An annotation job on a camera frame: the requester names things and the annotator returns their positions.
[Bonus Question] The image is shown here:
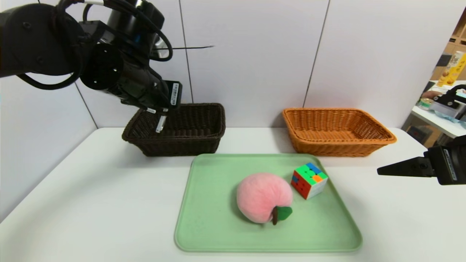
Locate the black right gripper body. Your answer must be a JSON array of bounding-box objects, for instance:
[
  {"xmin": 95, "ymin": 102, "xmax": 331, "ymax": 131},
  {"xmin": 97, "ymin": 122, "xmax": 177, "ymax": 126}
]
[{"xmin": 424, "ymin": 135, "xmax": 466, "ymax": 185}]

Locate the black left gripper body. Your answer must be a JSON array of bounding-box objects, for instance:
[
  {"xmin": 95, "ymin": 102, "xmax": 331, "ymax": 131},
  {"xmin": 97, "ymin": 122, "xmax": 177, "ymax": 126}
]
[{"xmin": 151, "ymin": 80, "xmax": 183, "ymax": 110}]

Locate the pink plush peach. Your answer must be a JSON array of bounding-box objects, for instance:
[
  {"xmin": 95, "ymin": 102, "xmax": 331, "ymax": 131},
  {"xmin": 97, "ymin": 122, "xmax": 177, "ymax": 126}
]
[{"xmin": 236, "ymin": 172, "xmax": 293, "ymax": 226}]

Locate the dark brown wicker basket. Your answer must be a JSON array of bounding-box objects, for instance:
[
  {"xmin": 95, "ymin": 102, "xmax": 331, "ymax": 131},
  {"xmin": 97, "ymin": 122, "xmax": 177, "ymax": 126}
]
[{"xmin": 122, "ymin": 103, "xmax": 226, "ymax": 157}]

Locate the orange wicker basket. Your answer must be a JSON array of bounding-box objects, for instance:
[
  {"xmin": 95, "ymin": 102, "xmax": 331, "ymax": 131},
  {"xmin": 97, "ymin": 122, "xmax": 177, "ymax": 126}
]
[{"xmin": 283, "ymin": 108, "xmax": 397, "ymax": 157}]

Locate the white side table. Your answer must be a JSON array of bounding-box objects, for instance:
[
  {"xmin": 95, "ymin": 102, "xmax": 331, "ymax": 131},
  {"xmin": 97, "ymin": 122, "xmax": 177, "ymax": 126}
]
[{"xmin": 411, "ymin": 106, "xmax": 466, "ymax": 139}]

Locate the yellow snack box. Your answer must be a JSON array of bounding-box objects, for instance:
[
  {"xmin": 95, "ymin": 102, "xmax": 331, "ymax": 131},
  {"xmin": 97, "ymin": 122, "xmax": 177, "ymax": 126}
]
[{"xmin": 437, "ymin": 51, "xmax": 466, "ymax": 87}]

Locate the multicoloured puzzle cube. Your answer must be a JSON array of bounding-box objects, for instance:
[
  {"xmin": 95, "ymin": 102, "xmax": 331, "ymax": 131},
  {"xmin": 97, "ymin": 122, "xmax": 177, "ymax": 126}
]
[{"xmin": 291, "ymin": 162, "xmax": 328, "ymax": 200}]

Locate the light green plastic tray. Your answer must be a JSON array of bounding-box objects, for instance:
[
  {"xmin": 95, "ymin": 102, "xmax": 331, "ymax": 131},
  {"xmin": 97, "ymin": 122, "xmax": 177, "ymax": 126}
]
[{"xmin": 174, "ymin": 153, "xmax": 363, "ymax": 253}]

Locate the wooden shelf unit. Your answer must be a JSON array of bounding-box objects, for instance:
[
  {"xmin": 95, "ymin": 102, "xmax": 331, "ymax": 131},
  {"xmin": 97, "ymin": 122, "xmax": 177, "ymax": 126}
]
[{"xmin": 430, "ymin": 7, "xmax": 466, "ymax": 80}]

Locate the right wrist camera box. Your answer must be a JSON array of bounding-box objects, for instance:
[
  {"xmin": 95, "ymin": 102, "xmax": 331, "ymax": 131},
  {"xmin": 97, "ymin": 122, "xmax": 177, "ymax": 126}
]
[{"xmin": 431, "ymin": 95, "xmax": 466, "ymax": 119}]

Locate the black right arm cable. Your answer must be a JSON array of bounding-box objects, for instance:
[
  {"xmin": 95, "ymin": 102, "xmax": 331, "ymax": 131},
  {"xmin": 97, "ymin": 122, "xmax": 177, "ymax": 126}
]
[{"xmin": 442, "ymin": 84, "xmax": 466, "ymax": 106}]

